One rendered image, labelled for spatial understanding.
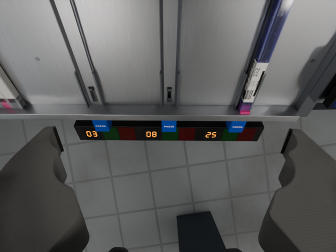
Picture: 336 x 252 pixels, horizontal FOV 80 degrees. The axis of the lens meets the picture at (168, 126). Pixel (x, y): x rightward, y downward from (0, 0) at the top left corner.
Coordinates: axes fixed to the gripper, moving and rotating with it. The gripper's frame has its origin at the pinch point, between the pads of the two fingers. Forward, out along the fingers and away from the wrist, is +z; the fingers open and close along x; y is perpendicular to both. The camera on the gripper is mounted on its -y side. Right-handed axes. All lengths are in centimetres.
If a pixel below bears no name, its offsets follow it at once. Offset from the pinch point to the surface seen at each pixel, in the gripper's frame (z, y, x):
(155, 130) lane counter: 19.6, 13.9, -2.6
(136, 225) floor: 51, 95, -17
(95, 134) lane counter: 19.8, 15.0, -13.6
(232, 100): 16.6, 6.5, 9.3
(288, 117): 14.8, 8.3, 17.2
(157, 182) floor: 62, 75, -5
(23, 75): 15.5, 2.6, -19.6
